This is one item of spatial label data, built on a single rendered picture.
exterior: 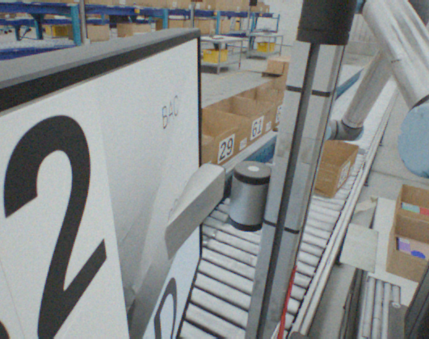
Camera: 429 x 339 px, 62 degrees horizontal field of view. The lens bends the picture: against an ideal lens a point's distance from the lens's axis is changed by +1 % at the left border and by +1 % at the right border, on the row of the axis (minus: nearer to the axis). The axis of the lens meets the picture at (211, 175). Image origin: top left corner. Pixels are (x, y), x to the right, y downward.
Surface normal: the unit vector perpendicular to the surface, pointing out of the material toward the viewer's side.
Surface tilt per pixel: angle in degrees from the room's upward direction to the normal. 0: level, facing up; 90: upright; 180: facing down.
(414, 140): 92
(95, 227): 86
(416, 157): 92
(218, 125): 89
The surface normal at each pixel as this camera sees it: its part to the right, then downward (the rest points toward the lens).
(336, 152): -0.56, 0.32
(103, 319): 0.99, 0.07
